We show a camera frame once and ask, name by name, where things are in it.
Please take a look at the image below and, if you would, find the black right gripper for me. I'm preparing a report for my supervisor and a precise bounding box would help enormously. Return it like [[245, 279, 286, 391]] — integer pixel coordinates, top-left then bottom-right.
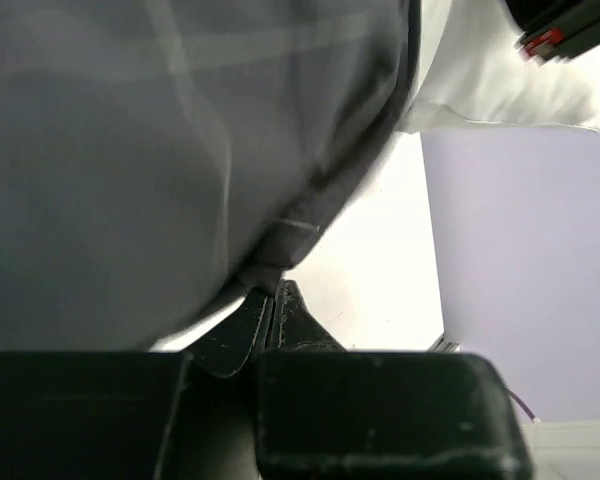
[[507, 0, 600, 62]]

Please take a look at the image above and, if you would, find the dark grey checked pillowcase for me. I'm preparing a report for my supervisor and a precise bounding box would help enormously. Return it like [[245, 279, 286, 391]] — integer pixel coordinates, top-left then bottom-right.
[[0, 1, 421, 351]]

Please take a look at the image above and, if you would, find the aluminium table frame rail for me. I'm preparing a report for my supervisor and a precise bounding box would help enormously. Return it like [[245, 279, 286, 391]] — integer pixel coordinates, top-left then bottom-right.
[[429, 335, 461, 353]]

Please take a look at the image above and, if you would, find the white pillow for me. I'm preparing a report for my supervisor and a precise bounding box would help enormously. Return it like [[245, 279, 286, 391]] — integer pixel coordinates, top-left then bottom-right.
[[398, 0, 600, 133]]

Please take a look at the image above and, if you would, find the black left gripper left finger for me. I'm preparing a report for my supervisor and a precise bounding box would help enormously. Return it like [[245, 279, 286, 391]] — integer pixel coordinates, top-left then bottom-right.
[[0, 292, 273, 479]]

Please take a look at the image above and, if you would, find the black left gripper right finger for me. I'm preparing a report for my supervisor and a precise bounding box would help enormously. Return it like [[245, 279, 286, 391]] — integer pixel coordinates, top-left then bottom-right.
[[254, 281, 534, 479]]

